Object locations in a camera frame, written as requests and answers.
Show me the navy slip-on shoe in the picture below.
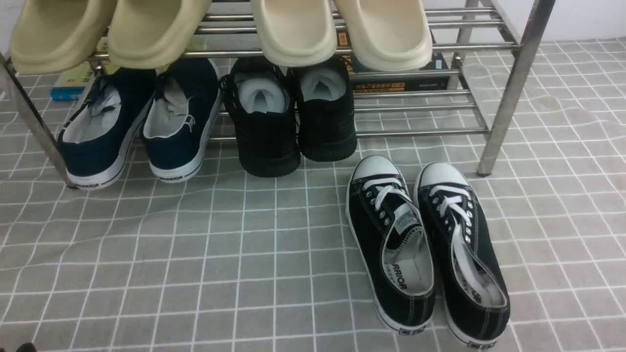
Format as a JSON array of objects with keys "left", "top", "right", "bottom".
[
  {"left": 57, "top": 67, "right": 157, "bottom": 190},
  {"left": 141, "top": 58, "right": 222, "bottom": 183}
]

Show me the metal shoe rack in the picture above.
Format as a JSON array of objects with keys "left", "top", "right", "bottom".
[{"left": 1, "top": 0, "right": 556, "bottom": 189}]

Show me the black knit sneaker right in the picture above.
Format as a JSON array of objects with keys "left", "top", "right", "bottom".
[{"left": 288, "top": 56, "right": 357, "bottom": 162}]

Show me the black knit sneaker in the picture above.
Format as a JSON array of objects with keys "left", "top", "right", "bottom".
[
  {"left": 221, "top": 56, "right": 300, "bottom": 178},
  {"left": 288, "top": 56, "right": 357, "bottom": 162}
]

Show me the black knit sneaker left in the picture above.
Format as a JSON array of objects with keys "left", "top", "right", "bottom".
[{"left": 221, "top": 56, "right": 300, "bottom": 178}]

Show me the black canvas sneaker left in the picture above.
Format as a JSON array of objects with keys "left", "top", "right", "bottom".
[{"left": 346, "top": 154, "right": 435, "bottom": 335}]

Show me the black canvas sneaker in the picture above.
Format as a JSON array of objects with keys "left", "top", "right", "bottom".
[
  {"left": 346, "top": 154, "right": 435, "bottom": 335},
  {"left": 413, "top": 162, "right": 511, "bottom": 350}
]

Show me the cream slipper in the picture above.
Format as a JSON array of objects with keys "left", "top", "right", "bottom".
[
  {"left": 335, "top": 0, "right": 432, "bottom": 71},
  {"left": 250, "top": 0, "right": 337, "bottom": 67}
]

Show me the black orange book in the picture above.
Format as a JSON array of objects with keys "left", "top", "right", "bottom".
[{"left": 337, "top": 29, "right": 449, "bottom": 93}]

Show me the cream slipper right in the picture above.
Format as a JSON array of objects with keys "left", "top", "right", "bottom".
[{"left": 335, "top": 0, "right": 432, "bottom": 71}]

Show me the black canvas sneaker right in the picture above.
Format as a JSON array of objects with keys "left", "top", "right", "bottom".
[{"left": 413, "top": 162, "right": 511, "bottom": 350}]

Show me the beige slipper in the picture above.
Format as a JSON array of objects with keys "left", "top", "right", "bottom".
[
  {"left": 9, "top": 0, "right": 117, "bottom": 74},
  {"left": 107, "top": 0, "right": 212, "bottom": 69}
]

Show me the blue green book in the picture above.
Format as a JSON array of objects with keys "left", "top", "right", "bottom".
[{"left": 50, "top": 37, "right": 208, "bottom": 102}]

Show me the beige slipper far left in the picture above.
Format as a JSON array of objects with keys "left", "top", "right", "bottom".
[{"left": 9, "top": 0, "right": 117, "bottom": 74}]

